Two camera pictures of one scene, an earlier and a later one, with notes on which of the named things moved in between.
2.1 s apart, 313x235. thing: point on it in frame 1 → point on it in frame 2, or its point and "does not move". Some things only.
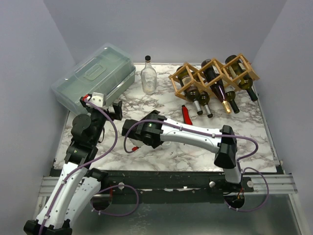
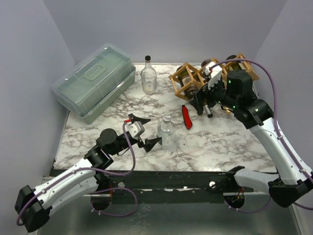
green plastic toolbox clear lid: x=107 y=71 does not move
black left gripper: x=117 y=110 → x=149 y=143
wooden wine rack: x=186 y=77 does not move
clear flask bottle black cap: x=148 y=77 does not move
